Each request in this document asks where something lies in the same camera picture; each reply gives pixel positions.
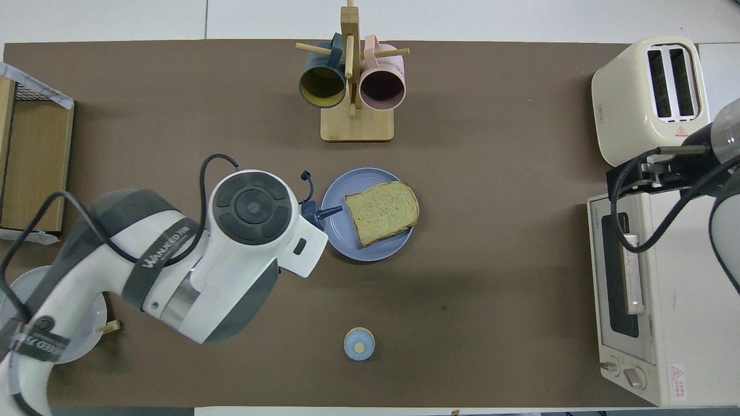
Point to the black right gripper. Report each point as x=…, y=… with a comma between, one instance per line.
x=696, y=150

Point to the toasted bread slice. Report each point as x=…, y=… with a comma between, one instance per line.
x=381, y=211

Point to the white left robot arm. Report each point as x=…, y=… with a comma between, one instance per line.
x=231, y=260

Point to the blue round plate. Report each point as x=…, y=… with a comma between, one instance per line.
x=347, y=242

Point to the wooden plate rack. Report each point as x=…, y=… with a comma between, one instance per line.
x=107, y=327

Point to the grey round plate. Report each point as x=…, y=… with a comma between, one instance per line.
x=87, y=335

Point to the cream two-slot toaster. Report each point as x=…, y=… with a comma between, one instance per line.
x=624, y=98

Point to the white toaster oven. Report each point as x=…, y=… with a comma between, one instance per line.
x=694, y=300

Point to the brown table mat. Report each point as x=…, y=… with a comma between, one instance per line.
x=491, y=289

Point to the pink ribbed mug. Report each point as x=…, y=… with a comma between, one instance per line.
x=381, y=86

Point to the wooden mug tree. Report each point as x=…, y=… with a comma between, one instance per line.
x=357, y=124

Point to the teal mug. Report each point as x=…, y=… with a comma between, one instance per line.
x=322, y=86

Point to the small blue bell wooden knob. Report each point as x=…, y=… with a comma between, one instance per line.
x=359, y=344

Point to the wooden shelf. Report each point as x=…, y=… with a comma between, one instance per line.
x=34, y=167

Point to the white checked cloth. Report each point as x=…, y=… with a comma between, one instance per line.
x=34, y=86

